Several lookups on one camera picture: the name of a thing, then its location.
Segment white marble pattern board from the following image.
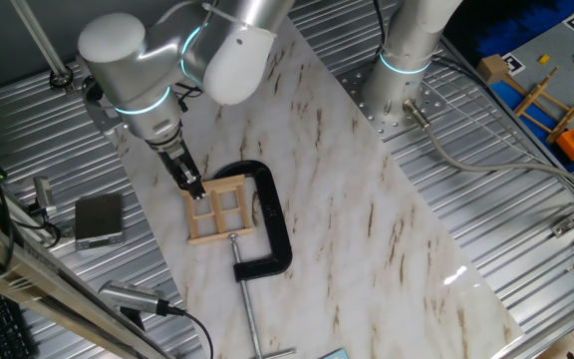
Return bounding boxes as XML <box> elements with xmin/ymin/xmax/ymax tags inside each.
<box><xmin>75</xmin><ymin>14</ymin><xmax>525</xmax><ymax>359</ymax></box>

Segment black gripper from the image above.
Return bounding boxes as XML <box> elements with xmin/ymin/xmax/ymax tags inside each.
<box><xmin>156</xmin><ymin>144</ymin><xmax>207</xmax><ymax>200</ymax></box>

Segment blue base sheet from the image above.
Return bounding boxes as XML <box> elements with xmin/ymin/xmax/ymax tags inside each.
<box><xmin>488</xmin><ymin>79</ymin><xmax>574</xmax><ymax>174</ymax></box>

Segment small silver depth camera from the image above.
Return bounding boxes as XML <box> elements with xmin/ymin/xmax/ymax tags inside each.
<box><xmin>32</xmin><ymin>177</ymin><xmax>58</xmax><ymax>216</ymax></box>

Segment thin grey cable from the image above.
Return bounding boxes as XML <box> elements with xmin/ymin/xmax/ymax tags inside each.
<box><xmin>429</xmin><ymin>55</ymin><xmax>574</xmax><ymax>203</ymax></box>

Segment miniature wooden rack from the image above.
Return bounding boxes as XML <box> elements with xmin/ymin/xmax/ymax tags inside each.
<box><xmin>508</xmin><ymin>66</ymin><xmax>574</xmax><ymax>146</ymax></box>

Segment black camera stand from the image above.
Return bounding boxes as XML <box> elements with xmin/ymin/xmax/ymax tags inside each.
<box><xmin>120</xmin><ymin>306</ymin><xmax>147</xmax><ymax>333</ymax></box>

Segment large silver depth camera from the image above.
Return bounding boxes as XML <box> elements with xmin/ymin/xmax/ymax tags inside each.
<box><xmin>98</xmin><ymin>278</ymin><xmax>171</xmax><ymax>318</ymax></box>

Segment black camera cable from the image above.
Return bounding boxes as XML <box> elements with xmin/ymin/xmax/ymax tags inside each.
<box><xmin>166</xmin><ymin>306</ymin><xmax>215</xmax><ymax>359</ymax></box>

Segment white cable tie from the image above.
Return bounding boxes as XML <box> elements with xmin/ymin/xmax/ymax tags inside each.
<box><xmin>201</xmin><ymin>2</ymin><xmax>276</xmax><ymax>39</ymax></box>

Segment blue foam sheet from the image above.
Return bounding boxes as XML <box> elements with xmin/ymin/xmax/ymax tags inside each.
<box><xmin>475</xmin><ymin>0</ymin><xmax>574</xmax><ymax>57</ymax></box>

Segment metal pole with ring base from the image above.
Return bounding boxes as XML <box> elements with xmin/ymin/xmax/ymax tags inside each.
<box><xmin>10</xmin><ymin>0</ymin><xmax>77</xmax><ymax>96</ymax></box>

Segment miniature wooden sliding window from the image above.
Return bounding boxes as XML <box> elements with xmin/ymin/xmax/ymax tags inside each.
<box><xmin>180</xmin><ymin>174</ymin><xmax>257</xmax><ymax>246</ymax></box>

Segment black C-clamp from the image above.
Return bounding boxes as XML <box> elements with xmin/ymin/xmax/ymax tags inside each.
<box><xmin>214</xmin><ymin>159</ymin><xmax>298</xmax><ymax>359</ymax></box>

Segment grey brick baseplate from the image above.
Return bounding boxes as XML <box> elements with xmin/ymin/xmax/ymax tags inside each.
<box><xmin>500</xmin><ymin>13</ymin><xmax>574</xmax><ymax>151</ymax></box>

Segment small metal corner bracket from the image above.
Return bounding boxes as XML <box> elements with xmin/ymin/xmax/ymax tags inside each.
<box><xmin>550</xmin><ymin>216</ymin><xmax>574</xmax><ymax>239</ymax></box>

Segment tan cardboard cube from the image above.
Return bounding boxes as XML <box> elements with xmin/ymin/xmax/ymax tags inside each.
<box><xmin>475</xmin><ymin>53</ymin><xmax>511</xmax><ymax>87</ymax></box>

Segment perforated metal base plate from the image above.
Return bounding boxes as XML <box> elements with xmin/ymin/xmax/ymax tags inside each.
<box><xmin>339</xmin><ymin>59</ymin><xmax>448</xmax><ymax>143</ymax></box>

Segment silver digital scale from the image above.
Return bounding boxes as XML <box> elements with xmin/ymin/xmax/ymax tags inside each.
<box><xmin>74</xmin><ymin>192</ymin><xmax>127</xmax><ymax>252</ymax></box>

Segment aluminium frame bar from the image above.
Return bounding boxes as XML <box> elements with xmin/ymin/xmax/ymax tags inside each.
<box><xmin>0</xmin><ymin>206</ymin><xmax>171</xmax><ymax>359</ymax></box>

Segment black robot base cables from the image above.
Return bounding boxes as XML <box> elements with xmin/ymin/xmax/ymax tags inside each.
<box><xmin>370</xmin><ymin>0</ymin><xmax>391</xmax><ymax>59</ymax></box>

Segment camera mount with cable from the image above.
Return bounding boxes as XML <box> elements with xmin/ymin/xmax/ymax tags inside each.
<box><xmin>26</xmin><ymin>201</ymin><xmax>64</xmax><ymax>249</ymax></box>

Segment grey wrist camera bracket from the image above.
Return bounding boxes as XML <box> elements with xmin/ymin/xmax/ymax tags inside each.
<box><xmin>83</xmin><ymin>97</ymin><xmax>129</xmax><ymax>146</ymax></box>

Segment thick grey robot cable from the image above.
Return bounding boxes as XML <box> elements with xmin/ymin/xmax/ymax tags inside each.
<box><xmin>402</xmin><ymin>98</ymin><xmax>574</xmax><ymax>200</ymax></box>

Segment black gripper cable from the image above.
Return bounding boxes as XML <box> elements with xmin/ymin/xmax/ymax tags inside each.
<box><xmin>171</xmin><ymin>83</ymin><xmax>204</xmax><ymax>115</ymax></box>

